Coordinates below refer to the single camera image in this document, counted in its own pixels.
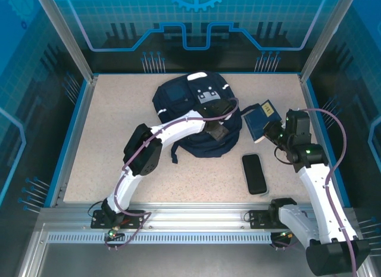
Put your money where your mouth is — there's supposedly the slotted metal cable duct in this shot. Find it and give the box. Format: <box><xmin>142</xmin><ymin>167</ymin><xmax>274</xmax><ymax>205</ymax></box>
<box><xmin>46</xmin><ymin>232</ymin><xmax>275</xmax><ymax>245</ymax></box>

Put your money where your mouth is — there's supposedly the aluminium frame post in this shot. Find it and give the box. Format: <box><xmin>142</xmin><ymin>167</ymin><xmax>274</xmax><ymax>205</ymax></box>
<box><xmin>299</xmin><ymin>0</ymin><xmax>360</xmax><ymax>84</ymax></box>
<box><xmin>33</xmin><ymin>0</ymin><xmax>99</xmax><ymax>83</ymax></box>

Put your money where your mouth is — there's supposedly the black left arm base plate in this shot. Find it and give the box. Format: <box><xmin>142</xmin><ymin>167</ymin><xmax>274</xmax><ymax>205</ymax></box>
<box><xmin>90</xmin><ymin>210</ymin><xmax>146</xmax><ymax>229</ymax></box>

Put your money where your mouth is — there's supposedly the aluminium side rail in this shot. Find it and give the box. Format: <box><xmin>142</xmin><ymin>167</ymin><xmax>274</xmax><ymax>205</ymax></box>
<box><xmin>49</xmin><ymin>75</ymin><xmax>99</xmax><ymax>208</ymax></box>

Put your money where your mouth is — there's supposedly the green-lit power connector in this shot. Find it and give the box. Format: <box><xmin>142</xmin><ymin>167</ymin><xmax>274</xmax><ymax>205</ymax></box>
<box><xmin>278</xmin><ymin>229</ymin><xmax>298</xmax><ymax>241</ymax></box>
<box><xmin>108</xmin><ymin>226</ymin><xmax>124</xmax><ymax>241</ymax></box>

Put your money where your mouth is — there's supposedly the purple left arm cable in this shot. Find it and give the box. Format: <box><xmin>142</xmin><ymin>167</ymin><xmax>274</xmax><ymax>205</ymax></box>
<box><xmin>104</xmin><ymin>97</ymin><xmax>240</xmax><ymax>251</ymax></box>

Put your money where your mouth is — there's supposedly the dark blue book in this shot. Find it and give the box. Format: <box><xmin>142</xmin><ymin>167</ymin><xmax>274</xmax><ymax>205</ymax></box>
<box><xmin>242</xmin><ymin>99</ymin><xmax>283</xmax><ymax>144</ymax></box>

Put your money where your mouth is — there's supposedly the navy blue backpack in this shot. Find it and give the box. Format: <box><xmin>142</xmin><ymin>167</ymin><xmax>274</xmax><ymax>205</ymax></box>
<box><xmin>152</xmin><ymin>70</ymin><xmax>260</xmax><ymax>165</ymax></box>

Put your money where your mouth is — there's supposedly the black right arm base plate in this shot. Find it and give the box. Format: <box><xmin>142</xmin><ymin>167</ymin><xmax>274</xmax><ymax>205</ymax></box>
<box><xmin>248</xmin><ymin>210</ymin><xmax>283</xmax><ymax>229</ymax></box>

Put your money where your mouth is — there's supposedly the black smartphone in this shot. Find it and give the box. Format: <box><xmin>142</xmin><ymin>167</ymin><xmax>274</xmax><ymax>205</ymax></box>
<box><xmin>241</xmin><ymin>153</ymin><xmax>268</xmax><ymax>196</ymax></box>

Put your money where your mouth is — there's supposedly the aluminium front rail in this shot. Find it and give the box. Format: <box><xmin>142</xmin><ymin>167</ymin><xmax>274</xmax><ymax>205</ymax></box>
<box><xmin>38</xmin><ymin>201</ymin><xmax>358</xmax><ymax>231</ymax></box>

